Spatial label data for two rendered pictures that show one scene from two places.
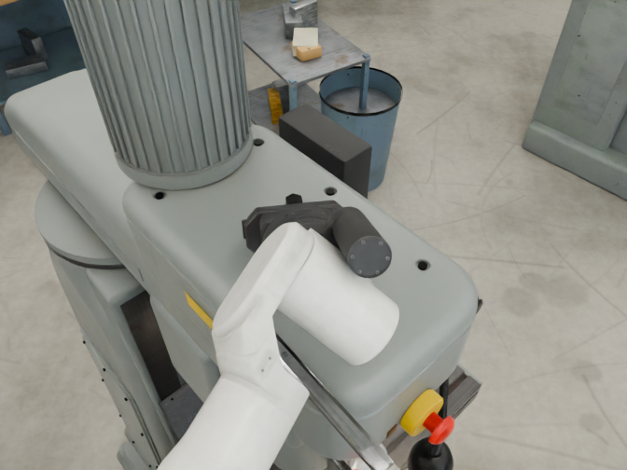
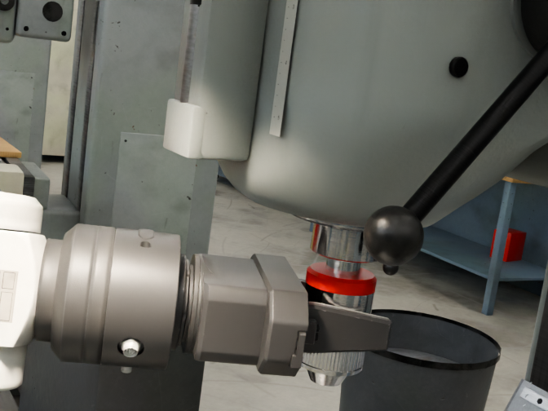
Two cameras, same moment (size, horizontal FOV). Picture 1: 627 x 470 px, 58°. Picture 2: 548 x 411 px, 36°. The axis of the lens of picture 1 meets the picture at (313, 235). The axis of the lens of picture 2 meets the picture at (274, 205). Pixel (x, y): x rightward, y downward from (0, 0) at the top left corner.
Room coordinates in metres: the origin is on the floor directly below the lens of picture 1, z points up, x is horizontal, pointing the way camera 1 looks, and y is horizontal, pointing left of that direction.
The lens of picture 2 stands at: (0.55, -0.53, 1.41)
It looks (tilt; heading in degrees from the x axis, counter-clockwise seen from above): 10 degrees down; 102
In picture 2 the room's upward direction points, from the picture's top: 8 degrees clockwise
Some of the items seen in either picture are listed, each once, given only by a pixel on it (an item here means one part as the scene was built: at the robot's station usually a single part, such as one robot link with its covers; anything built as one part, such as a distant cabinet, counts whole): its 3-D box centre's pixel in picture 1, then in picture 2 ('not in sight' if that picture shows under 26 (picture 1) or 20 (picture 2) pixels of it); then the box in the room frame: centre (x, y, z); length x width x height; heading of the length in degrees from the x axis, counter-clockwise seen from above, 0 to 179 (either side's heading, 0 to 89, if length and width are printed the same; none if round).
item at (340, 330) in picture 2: not in sight; (344, 332); (0.49, -0.01, 1.24); 0.06 x 0.02 x 0.03; 22
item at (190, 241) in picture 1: (290, 271); not in sight; (0.49, 0.03, 1.81); 0.47 x 0.26 x 0.16; 42
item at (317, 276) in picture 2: not in sight; (341, 277); (0.48, 0.02, 1.26); 0.05 x 0.05 x 0.01
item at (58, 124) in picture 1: (134, 178); not in sight; (0.85, 0.36, 1.66); 0.80 x 0.23 x 0.20; 42
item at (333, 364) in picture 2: not in sight; (333, 324); (0.48, 0.02, 1.23); 0.05 x 0.05 x 0.06
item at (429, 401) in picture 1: (422, 412); not in sight; (0.31, -0.13, 1.76); 0.06 x 0.02 x 0.06; 132
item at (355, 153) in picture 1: (325, 168); not in sight; (0.93, -0.03, 1.62); 0.20 x 0.09 x 0.21; 42
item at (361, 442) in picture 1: (302, 377); not in sight; (0.29, 0.01, 1.89); 0.24 x 0.04 x 0.01; 39
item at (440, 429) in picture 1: (437, 426); not in sight; (0.29, -0.15, 1.76); 0.04 x 0.03 x 0.04; 132
